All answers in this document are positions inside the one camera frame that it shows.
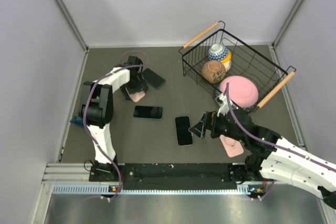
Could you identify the dark patterned bowl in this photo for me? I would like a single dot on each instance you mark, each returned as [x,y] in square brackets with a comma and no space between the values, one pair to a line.
[219,94]

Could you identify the pink case near right arm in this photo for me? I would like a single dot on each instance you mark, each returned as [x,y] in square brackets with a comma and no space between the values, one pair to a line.
[232,147]

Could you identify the yellow white cup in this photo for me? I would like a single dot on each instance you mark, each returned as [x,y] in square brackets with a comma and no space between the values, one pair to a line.
[227,62]

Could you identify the grey slotted cable duct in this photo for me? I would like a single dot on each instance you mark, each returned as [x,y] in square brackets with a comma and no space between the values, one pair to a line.
[72,189]

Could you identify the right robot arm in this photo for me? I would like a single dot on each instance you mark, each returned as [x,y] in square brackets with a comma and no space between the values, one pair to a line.
[272,157]

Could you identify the pink plate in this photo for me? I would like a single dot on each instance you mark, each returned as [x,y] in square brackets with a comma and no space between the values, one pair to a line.
[242,91]

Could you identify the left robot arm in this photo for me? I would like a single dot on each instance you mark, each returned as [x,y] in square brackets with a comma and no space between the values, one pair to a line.
[97,111]

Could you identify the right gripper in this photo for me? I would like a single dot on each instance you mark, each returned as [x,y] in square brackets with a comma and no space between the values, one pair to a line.
[210,119]

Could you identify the teal-edged black smartphone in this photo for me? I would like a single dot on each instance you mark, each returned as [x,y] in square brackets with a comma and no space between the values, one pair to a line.
[153,78]

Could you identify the pink phone case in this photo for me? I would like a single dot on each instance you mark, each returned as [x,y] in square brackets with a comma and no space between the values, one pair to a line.
[136,97]

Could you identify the clear phone case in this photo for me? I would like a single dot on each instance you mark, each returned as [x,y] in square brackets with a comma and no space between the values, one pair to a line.
[184,130]

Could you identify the black wire basket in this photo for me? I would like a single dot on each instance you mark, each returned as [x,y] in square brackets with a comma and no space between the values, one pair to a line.
[248,62]

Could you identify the blue cloth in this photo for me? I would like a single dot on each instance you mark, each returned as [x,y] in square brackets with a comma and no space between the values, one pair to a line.
[77,120]

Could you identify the blue patterned bowl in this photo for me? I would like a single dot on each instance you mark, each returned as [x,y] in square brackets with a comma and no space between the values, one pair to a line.
[217,52]

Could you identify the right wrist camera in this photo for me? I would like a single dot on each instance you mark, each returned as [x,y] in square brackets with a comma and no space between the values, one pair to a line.
[223,104]

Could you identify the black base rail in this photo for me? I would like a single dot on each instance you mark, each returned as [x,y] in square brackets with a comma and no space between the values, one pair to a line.
[228,172]

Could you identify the brown ceramic bowl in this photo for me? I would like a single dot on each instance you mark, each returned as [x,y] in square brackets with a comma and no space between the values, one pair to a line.
[213,71]

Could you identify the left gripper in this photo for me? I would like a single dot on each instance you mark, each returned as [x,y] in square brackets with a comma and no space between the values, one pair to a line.
[142,86]

